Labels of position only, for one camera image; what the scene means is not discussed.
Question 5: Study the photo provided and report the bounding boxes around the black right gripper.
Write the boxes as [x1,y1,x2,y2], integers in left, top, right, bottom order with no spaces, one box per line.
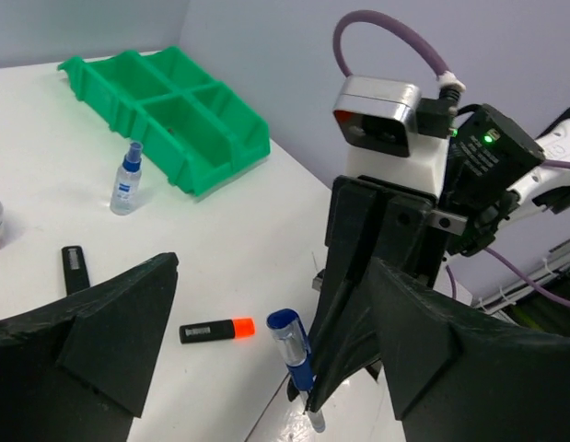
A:
[306,104,545,413]

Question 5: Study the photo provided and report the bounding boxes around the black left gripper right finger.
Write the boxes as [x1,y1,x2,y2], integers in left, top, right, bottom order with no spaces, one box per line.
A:
[368,259,570,441]

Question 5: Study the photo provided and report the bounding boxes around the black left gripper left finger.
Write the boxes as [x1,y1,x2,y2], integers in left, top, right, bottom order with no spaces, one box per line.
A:
[0,252,179,441]

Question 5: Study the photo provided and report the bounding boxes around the blue gel pen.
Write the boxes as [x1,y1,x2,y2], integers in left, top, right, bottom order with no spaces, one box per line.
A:
[266,308,314,406]

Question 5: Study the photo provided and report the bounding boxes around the blue highlighter marker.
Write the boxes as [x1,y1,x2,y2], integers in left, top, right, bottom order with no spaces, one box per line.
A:
[61,245,90,296]

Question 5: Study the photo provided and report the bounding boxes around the orange highlighter marker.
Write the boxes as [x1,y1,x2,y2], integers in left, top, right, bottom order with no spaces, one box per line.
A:
[179,318,256,344]

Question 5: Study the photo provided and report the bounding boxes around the small clear spray bottle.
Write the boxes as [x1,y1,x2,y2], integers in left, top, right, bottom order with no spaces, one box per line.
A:
[110,141,143,215]

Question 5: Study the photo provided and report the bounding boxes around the green four-compartment bin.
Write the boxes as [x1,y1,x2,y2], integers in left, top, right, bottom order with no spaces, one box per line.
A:
[58,46,271,196]

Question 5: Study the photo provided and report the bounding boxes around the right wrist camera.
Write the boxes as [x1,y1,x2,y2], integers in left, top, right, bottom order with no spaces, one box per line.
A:
[333,72,465,200]

